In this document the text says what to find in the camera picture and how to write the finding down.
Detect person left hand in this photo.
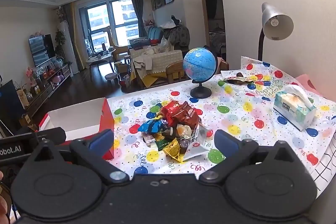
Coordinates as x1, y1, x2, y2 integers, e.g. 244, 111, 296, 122
0, 170, 10, 223

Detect small round stool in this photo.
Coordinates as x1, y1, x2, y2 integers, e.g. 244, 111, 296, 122
105, 72, 118, 82

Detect silver desk lamp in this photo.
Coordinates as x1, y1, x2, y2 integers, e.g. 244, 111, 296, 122
257, 2, 294, 61

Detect wooden chair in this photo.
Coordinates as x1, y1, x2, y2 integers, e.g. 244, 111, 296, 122
166, 60, 189, 84

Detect green snack packet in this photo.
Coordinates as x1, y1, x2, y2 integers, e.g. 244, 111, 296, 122
154, 133, 171, 151

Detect blue desk globe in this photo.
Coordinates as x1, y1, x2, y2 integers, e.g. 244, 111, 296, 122
183, 46, 218, 99

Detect balloon print tablecloth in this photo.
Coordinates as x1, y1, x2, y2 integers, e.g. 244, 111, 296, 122
108, 57, 335, 192

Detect sofa with cream cover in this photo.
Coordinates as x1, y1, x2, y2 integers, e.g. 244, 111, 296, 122
128, 27, 191, 88

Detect clear pastry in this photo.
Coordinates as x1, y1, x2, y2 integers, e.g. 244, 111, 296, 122
176, 124, 193, 139

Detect white red snack packet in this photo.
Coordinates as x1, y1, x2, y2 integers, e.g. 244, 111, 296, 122
183, 123, 210, 161

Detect red white cardboard box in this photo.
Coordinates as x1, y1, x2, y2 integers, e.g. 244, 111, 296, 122
39, 98, 114, 160

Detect round coffee table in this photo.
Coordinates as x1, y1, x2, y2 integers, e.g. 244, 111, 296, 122
86, 48, 116, 70

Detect television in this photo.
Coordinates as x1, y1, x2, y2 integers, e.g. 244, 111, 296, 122
29, 34, 56, 67

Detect tissue pack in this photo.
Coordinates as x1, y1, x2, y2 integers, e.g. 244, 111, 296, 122
273, 84, 317, 131

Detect tv cabinet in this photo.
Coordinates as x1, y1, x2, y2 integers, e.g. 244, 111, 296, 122
14, 64, 71, 119

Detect dark red snack bag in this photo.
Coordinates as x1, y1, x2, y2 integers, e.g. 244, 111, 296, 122
174, 101, 201, 130

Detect blue snack packet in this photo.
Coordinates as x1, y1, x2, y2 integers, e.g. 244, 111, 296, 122
138, 119, 167, 134

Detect yellow gold snack packet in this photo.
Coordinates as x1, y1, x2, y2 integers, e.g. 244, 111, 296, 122
163, 138, 183, 162

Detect large red snack bag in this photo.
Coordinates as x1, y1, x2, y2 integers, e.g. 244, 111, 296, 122
161, 101, 185, 127

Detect wrapper near lamp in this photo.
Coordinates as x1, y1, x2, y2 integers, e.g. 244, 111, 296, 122
220, 70, 254, 85

